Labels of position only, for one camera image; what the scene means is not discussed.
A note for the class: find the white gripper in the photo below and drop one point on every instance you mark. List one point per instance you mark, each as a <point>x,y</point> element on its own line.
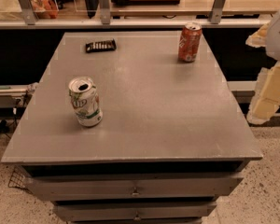
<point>279,34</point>

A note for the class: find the white green 7up can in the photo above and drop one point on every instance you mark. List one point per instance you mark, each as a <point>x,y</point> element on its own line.
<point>85,101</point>

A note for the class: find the orange soda can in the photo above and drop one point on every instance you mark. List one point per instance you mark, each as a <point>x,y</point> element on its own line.
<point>189,42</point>

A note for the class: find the black rxbar chocolate bar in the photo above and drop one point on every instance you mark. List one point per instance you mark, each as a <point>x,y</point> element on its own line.
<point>100,46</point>

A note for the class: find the grey drawer cabinet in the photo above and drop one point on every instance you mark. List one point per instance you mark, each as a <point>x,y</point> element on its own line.
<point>160,116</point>

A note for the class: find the orange snack bag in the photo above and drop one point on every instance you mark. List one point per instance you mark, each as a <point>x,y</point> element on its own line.
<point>45,7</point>

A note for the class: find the grey drawer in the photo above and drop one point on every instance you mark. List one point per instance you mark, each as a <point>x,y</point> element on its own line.
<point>133,211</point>
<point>99,187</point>

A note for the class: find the top grey drawer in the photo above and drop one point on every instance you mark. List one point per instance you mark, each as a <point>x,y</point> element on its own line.
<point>99,187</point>

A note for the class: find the right metal shelf bracket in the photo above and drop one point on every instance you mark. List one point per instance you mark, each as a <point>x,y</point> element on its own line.
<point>216,11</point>

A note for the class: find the metal shelf bracket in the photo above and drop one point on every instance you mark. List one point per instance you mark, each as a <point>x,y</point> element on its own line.
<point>216,11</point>
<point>27,12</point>
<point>105,12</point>

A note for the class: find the middle metal shelf bracket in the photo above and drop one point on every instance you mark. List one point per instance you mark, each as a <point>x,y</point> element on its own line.
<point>105,12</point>

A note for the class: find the left metal shelf bracket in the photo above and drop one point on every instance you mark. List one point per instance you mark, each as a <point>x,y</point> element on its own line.
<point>27,12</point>

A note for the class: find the wire mesh basket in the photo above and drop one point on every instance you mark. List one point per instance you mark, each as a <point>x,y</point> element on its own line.
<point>16,180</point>

